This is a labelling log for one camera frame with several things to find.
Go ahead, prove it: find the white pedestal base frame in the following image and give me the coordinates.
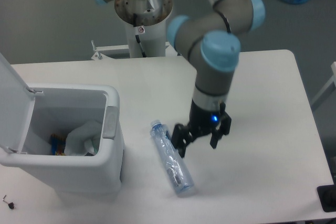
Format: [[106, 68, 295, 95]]
[[90, 39, 182, 61]]

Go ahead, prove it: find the blue snack wrapper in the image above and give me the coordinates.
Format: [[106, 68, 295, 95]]
[[50, 134, 66, 156]]

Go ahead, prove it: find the white open trash can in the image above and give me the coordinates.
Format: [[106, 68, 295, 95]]
[[1, 58, 124, 194]]

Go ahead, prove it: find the black cable on pedestal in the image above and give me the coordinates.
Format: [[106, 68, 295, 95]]
[[132, 13, 147, 58]]

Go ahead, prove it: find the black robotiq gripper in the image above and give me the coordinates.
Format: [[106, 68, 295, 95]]
[[171, 101, 232, 158]]

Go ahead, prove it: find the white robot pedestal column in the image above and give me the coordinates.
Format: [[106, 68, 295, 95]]
[[114, 0, 173, 58]]

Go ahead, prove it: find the white furniture leg right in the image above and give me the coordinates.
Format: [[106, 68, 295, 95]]
[[311, 61, 335, 111]]

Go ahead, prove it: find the clear plastic water bottle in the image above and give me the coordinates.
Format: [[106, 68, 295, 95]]
[[150, 120, 196, 198]]

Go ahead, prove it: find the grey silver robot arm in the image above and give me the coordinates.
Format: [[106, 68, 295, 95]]
[[95, 0, 265, 156]]

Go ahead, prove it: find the black device at table edge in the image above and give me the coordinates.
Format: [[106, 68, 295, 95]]
[[317, 185, 335, 212]]

